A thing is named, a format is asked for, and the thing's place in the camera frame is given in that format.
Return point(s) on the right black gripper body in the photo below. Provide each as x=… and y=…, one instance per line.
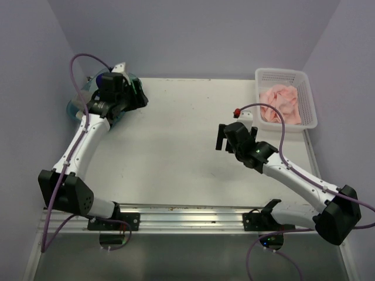
x=253, y=132

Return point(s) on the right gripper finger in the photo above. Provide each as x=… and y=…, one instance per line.
x=220, y=133
x=223, y=143

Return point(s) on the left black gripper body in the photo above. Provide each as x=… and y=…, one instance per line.
x=122, y=98

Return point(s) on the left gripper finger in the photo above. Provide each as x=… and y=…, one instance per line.
x=136, y=101
x=137, y=90

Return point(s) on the purple towel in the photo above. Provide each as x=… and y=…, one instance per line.
x=99, y=80

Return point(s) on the grey towel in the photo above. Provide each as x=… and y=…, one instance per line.
x=80, y=98

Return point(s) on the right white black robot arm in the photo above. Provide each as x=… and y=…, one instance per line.
x=332, y=212

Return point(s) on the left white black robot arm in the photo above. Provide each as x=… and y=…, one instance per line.
x=63, y=187

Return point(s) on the blue translucent plastic bin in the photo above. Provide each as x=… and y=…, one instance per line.
x=94, y=106

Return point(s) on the beige patterned rolled towel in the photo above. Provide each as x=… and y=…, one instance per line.
x=79, y=115

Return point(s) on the pink towel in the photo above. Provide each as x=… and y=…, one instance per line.
x=285, y=100

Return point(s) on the white plastic basket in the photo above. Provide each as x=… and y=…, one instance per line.
x=265, y=78

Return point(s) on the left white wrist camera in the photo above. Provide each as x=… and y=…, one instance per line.
x=121, y=68

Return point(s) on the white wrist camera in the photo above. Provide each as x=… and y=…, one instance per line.
x=121, y=68
x=245, y=117

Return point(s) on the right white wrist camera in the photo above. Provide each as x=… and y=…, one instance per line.
x=245, y=117

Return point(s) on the aluminium mounting rail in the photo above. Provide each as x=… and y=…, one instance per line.
x=188, y=219

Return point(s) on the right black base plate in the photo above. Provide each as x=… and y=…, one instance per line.
x=263, y=222

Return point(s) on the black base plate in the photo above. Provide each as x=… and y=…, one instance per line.
x=263, y=222
x=124, y=221

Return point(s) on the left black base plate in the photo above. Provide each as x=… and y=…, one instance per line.
x=124, y=221

